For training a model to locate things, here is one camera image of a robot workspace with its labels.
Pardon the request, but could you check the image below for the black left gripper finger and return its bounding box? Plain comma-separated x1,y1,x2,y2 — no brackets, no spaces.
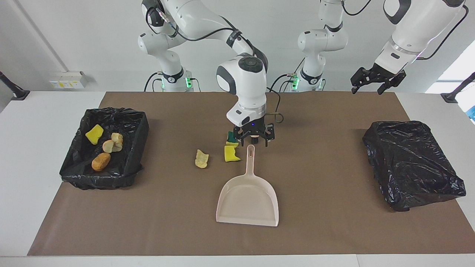
350,67,373,95
377,70,407,95

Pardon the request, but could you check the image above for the notched yellow sponge piece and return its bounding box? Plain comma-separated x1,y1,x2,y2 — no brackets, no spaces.
224,145,241,163

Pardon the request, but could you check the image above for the yellowish beige foam chunk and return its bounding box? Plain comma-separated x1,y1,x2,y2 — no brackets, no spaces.
195,149,209,169

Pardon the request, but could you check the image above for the beige plastic dustpan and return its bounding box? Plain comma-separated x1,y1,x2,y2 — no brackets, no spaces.
216,144,279,227

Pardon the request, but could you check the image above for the brown bread roll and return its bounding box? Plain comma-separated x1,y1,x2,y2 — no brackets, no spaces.
91,152,111,172

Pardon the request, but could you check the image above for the black bag lined bin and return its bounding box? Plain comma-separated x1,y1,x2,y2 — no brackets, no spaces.
362,120,466,212
59,107,150,190

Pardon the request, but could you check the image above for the brown table mat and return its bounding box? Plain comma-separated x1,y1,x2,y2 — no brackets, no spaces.
28,92,475,256

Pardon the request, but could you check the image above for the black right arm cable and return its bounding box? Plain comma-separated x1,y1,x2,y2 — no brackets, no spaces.
146,6,285,125

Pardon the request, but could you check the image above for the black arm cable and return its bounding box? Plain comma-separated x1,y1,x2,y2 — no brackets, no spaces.
341,0,470,60
146,6,285,125

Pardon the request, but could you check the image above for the black base power cable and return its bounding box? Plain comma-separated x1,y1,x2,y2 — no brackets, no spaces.
269,57,307,92
144,72,164,92

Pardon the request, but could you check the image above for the black camera stand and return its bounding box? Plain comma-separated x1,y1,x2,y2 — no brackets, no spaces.
441,72,475,103
0,71,30,100

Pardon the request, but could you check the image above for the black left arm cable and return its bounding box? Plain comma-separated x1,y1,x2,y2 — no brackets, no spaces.
341,0,470,60

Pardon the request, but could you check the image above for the white wall socket box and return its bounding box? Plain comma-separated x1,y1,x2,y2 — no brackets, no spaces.
49,71,88,89

